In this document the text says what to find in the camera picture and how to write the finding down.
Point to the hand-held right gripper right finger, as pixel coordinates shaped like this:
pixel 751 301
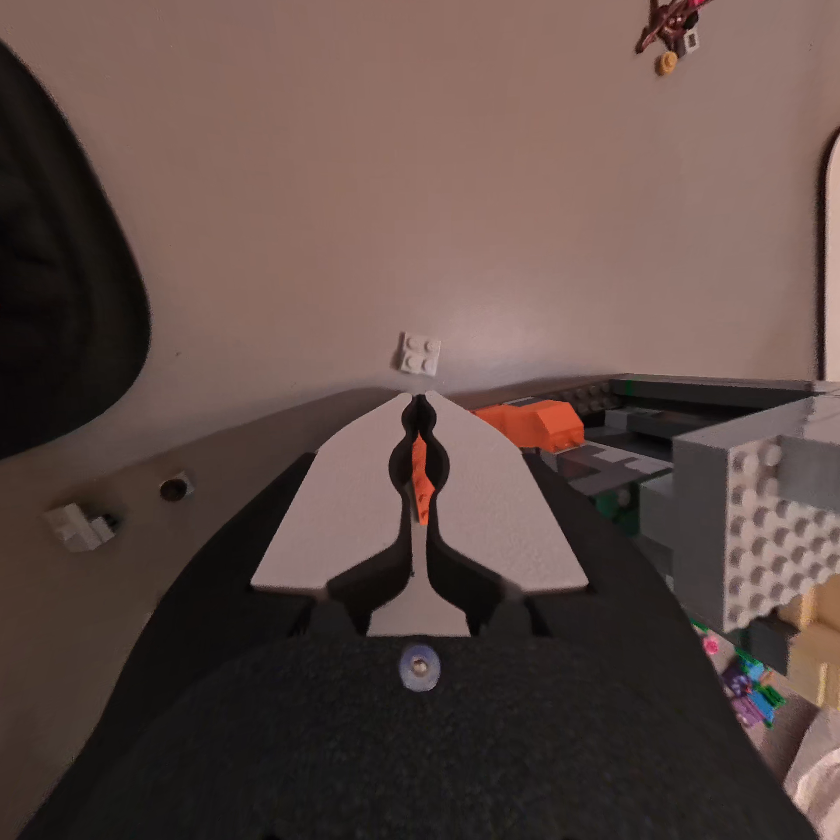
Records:
pixel 512 525

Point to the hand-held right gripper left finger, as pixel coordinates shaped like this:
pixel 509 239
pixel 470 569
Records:
pixel 328 525

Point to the pale grey studded toy plate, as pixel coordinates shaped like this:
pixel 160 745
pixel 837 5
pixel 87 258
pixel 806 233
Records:
pixel 418 353

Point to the grey desk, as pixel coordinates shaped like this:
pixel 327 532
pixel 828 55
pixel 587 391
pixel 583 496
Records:
pixel 394 197

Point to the small dark round toy piece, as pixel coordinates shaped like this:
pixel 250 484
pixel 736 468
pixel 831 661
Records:
pixel 176 489

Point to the toy brick building model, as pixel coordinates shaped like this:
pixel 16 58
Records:
pixel 722 492

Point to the pink toy flower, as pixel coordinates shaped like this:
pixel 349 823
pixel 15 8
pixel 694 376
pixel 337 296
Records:
pixel 710 646

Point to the heap of colourful toy pieces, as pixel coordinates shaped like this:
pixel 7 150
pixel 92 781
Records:
pixel 748 682

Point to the black quilted wrist pad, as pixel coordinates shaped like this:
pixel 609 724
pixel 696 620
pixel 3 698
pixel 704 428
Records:
pixel 59 262

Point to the white rounded board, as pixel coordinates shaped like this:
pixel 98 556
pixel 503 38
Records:
pixel 832 262

